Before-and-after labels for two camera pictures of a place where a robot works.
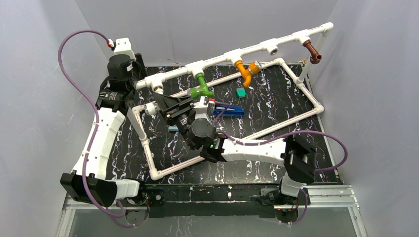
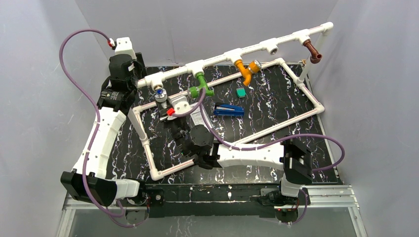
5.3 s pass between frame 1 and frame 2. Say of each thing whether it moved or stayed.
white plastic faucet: moved
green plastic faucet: stayed
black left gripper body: stayed
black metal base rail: stayed
